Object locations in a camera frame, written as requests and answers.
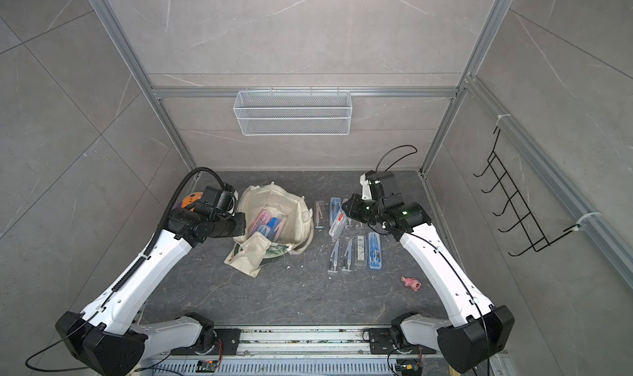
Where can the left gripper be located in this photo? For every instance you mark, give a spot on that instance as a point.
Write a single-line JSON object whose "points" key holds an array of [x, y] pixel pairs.
{"points": [[241, 222]]}

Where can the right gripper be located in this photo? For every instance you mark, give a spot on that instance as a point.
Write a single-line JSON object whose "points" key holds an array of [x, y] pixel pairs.
{"points": [[352, 209]]}

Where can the purple pink compass case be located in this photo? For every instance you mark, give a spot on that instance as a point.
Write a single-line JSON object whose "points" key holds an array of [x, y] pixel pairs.
{"points": [[338, 225]]}

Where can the clear case barcode label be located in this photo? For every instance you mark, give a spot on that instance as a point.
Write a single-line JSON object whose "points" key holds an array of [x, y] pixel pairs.
{"points": [[361, 252]]}

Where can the blue box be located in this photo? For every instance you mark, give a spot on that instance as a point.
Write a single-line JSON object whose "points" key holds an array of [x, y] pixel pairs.
{"points": [[375, 251]]}

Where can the clear case pink compass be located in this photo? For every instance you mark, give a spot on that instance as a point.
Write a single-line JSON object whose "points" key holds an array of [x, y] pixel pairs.
{"points": [[319, 214]]}

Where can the floral canvas tote bag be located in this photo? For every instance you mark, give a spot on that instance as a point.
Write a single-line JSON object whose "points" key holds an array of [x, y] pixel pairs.
{"points": [[251, 253]]}

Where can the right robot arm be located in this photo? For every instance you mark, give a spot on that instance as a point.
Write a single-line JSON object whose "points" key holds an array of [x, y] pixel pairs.
{"points": [[475, 329]]}

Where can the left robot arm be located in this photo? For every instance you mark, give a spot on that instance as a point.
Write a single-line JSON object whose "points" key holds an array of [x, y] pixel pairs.
{"points": [[103, 336]]}

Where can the cases inside bag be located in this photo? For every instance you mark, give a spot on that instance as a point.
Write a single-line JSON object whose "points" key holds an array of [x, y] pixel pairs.
{"points": [[268, 223]]}

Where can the orange shark plush toy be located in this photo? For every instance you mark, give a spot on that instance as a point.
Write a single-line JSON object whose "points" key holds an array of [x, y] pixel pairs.
{"points": [[189, 201]]}

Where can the pink monkey plush toy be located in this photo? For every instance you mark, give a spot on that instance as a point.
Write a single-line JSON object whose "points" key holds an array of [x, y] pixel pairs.
{"points": [[411, 283]]}

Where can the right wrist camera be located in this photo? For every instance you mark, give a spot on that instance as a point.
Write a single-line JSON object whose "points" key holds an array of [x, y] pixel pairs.
{"points": [[376, 185]]}

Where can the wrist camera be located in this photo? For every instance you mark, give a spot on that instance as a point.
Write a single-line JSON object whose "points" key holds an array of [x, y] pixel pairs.
{"points": [[217, 202], [376, 185]]}

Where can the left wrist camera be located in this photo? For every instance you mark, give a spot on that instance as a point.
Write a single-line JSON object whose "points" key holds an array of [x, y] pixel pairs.
{"points": [[217, 202]]}

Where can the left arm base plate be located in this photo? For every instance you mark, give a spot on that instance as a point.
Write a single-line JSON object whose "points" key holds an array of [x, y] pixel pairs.
{"points": [[223, 341]]}

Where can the white wire mesh basket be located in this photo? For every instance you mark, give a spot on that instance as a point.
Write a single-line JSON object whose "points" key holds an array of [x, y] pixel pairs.
{"points": [[293, 112]]}

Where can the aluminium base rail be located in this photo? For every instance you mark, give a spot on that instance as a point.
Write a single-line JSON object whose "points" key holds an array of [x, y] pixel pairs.
{"points": [[301, 344]]}

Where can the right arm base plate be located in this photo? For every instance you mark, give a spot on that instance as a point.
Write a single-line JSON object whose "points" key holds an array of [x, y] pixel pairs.
{"points": [[383, 341]]}

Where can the black wire hook rack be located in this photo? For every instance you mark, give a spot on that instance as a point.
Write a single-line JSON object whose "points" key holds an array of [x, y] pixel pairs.
{"points": [[516, 203]]}

